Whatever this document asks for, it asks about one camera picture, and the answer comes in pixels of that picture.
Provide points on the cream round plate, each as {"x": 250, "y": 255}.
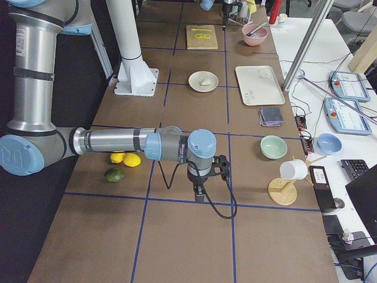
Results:
{"x": 195, "y": 79}

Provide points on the white bear tray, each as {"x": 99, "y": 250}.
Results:
{"x": 259, "y": 86}

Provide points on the cup rack with cups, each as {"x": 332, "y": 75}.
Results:
{"x": 242, "y": 13}

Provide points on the bamboo cutting board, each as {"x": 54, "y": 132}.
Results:
{"x": 201, "y": 43}

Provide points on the yellow plastic knife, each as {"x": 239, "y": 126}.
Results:
{"x": 200, "y": 29}

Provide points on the pink bowl with ice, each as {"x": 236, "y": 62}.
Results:
{"x": 255, "y": 39}

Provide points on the metal black-tipped tongs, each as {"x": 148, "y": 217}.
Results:
{"x": 256, "y": 29}

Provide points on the white small cup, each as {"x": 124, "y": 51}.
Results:
{"x": 282, "y": 18}

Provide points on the yellow lemon lower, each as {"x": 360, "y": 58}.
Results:
{"x": 131, "y": 160}

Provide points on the yellow lemon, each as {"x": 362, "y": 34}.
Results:
{"x": 117, "y": 157}
{"x": 131, "y": 160}

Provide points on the wooden cup stand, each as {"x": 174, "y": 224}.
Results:
{"x": 282, "y": 191}

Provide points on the green bowl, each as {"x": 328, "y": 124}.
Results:
{"x": 273, "y": 147}

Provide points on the yellow lemon upper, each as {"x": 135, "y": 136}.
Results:
{"x": 117, "y": 157}

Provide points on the purple folded cloth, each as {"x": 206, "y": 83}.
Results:
{"x": 271, "y": 123}

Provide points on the white cup on stand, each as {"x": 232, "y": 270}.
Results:
{"x": 295, "y": 169}

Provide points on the grey folded cloth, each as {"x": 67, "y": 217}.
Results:
{"x": 270, "y": 114}

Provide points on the orange black connector lower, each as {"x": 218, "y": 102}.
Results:
{"x": 307, "y": 142}

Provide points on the orange black connector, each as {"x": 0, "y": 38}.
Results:
{"x": 307, "y": 142}
{"x": 301, "y": 122}

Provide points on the orange black connector upper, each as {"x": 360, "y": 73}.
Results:
{"x": 301, "y": 122}

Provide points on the black box device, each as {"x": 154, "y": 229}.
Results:
{"x": 322, "y": 189}

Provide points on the blue bowl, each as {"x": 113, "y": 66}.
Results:
{"x": 328, "y": 144}

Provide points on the teach pendant upper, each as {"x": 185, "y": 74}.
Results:
{"x": 349, "y": 85}

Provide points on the teach pendant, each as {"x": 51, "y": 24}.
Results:
{"x": 345, "y": 120}
{"x": 349, "y": 85}

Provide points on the black computer mouse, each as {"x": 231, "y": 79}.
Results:
{"x": 339, "y": 203}

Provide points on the teach pendant lower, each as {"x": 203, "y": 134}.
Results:
{"x": 345, "y": 120}

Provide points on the black keyboard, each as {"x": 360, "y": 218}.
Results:
{"x": 354, "y": 167}

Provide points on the black monitor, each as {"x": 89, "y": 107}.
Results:
{"x": 362, "y": 193}

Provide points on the aluminium frame post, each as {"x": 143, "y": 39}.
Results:
{"x": 319, "y": 16}

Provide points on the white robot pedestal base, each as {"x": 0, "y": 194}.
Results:
{"x": 135, "y": 78}

